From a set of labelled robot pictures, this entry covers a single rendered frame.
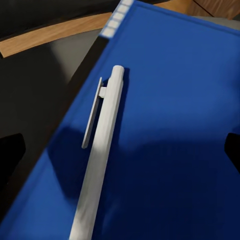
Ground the folder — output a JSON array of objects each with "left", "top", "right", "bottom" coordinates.
[{"left": 0, "top": 0, "right": 240, "bottom": 240}]

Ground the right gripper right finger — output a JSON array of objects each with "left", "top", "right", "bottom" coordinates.
[{"left": 224, "top": 133, "right": 240, "bottom": 173}]

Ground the pen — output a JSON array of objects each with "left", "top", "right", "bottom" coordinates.
[{"left": 70, "top": 65, "right": 124, "bottom": 240}]

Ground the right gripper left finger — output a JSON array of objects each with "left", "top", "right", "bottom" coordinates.
[{"left": 0, "top": 133, "right": 27, "bottom": 193}]

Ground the swivel chair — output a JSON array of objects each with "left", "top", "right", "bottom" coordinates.
[{"left": 0, "top": 0, "right": 240, "bottom": 148}]

